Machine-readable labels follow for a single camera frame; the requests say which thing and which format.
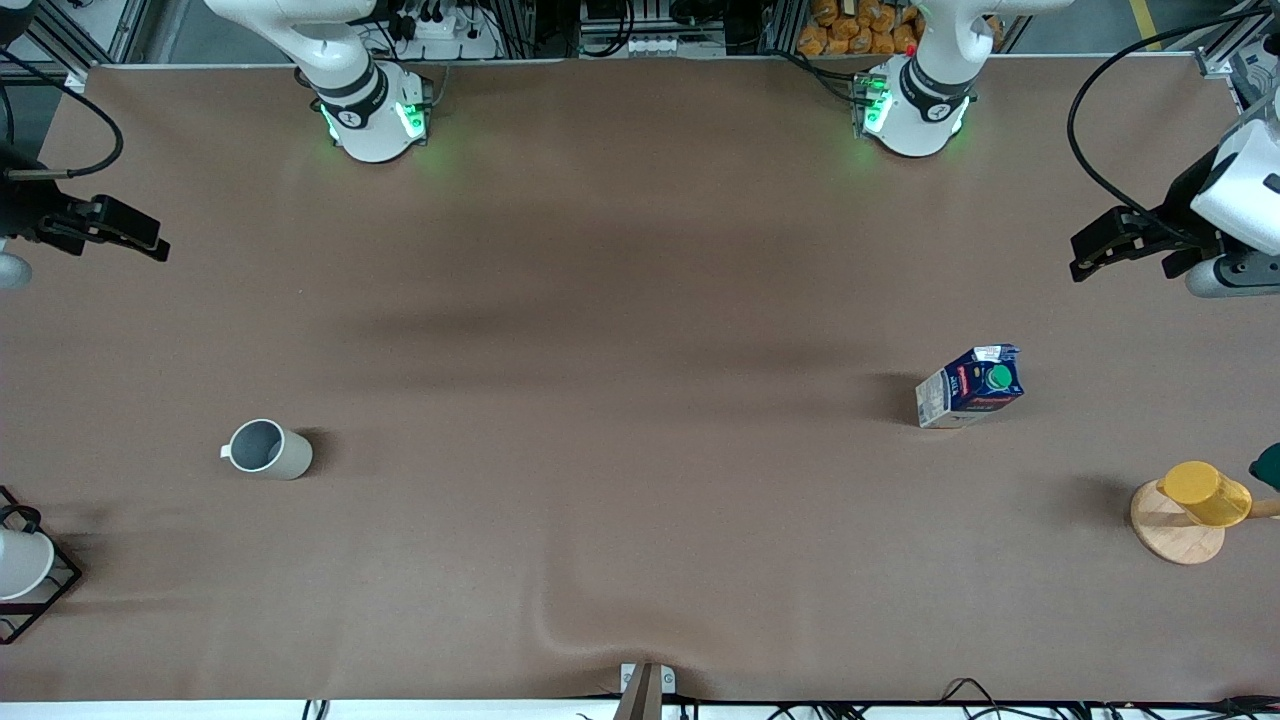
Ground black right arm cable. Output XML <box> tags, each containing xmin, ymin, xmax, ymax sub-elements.
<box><xmin>0</xmin><ymin>48</ymin><xmax>125</xmax><ymax>181</ymax></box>

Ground blue white milk carton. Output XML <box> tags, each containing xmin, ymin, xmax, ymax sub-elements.
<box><xmin>915</xmin><ymin>344</ymin><xmax>1025</xmax><ymax>430</ymax></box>

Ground brown table mat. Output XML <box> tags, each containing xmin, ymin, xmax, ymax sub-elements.
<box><xmin>0</xmin><ymin>55</ymin><xmax>1280</xmax><ymax>703</ymax></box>

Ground grey beige cup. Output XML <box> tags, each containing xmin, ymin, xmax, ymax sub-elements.
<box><xmin>220</xmin><ymin>418</ymin><xmax>314</xmax><ymax>482</ymax></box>

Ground white and blue sneaker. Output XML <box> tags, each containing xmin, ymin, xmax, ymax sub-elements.
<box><xmin>1232</xmin><ymin>48</ymin><xmax>1280</xmax><ymax>131</ymax></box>

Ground white cup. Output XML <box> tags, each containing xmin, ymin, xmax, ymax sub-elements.
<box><xmin>0</xmin><ymin>527</ymin><xmax>56</xmax><ymax>601</ymax></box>

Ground round wooden mug stand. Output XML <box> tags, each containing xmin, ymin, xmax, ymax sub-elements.
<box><xmin>1130</xmin><ymin>478</ymin><xmax>1280</xmax><ymax>567</ymax></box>

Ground yellow cup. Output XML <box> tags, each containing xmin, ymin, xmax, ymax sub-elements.
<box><xmin>1157</xmin><ymin>460</ymin><xmax>1253</xmax><ymax>529</ymax></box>

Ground white power strip with plugs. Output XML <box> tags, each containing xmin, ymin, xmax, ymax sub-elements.
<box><xmin>385</xmin><ymin>0</ymin><xmax>501</xmax><ymax>59</ymax></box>

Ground metal table bracket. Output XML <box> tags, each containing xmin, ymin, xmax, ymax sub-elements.
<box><xmin>612</xmin><ymin>662</ymin><xmax>677</xmax><ymax>720</ymax></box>

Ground black cable loop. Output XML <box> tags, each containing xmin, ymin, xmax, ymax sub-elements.
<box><xmin>940</xmin><ymin>677</ymin><xmax>1013</xmax><ymax>716</ymax></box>

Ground black wire rack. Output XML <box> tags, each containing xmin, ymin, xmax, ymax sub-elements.
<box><xmin>0</xmin><ymin>485</ymin><xmax>84</xmax><ymax>646</ymax></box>

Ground aluminium frame corner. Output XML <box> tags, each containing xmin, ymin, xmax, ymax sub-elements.
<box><xmin>1165</xmin><ymin>0</ymin><xmax>1280</xmax><ymax>79</ymax></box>
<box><xmin>20</xmin><ymin>0</ymin><xmax>151</xmax><ymax>91</ymax></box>

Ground orange snack packs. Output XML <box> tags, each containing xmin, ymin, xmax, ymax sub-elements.
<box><xmin>797</xmin><ymin>0</ymin><xmax>926</xmax><ymax>58</ymax></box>

